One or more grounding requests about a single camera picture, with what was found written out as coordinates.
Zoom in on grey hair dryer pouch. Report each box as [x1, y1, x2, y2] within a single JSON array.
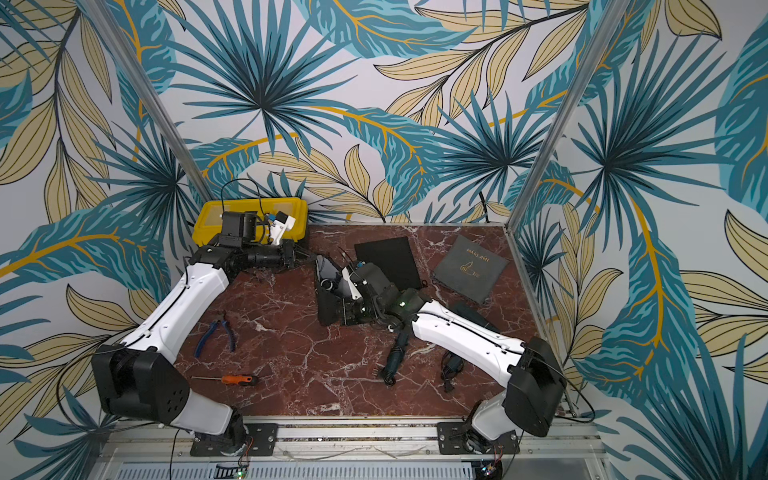
[[433, 236, 509, 304]]

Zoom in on aluminium front rail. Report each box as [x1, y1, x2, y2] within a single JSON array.
[[96, 416, 607, 472]]

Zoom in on orange handled screwdriver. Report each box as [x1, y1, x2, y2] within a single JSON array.
[[192, 375, 258, 386]]

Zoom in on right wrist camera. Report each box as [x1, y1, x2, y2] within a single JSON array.
[[339, 267, 362, 301]]

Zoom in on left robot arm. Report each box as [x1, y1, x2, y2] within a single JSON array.
[[91, 211, 298, 449]]

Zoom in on blue handled pliers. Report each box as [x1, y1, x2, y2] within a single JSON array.
[[193, 317, 236, 360]]

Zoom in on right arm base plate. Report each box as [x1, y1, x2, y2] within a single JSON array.
[[436, 421, 520, 455]]

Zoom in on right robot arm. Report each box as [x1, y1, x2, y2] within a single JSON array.
[[338, 263, 567, 452]]

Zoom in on plain black drawstring pouch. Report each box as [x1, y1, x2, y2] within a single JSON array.
[[354, 236, 424, 290]]

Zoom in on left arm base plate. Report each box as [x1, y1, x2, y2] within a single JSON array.
[[190, 423, 278, 459]]

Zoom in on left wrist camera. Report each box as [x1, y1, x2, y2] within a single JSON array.
[[266, 211, 297, 246]]

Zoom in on yellow black toolbox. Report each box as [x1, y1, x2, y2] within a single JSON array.
[[192, 197, 308, 246]]

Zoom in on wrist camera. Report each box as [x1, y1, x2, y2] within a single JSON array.
[[339, 267, 362, 301], [266, 211, 297, 246]]

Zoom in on black hair dryer pouch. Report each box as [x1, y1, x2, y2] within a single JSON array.
[[315, 255, 365, 326]]

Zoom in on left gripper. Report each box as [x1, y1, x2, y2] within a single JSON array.
[[242, 237, 317, 273]]

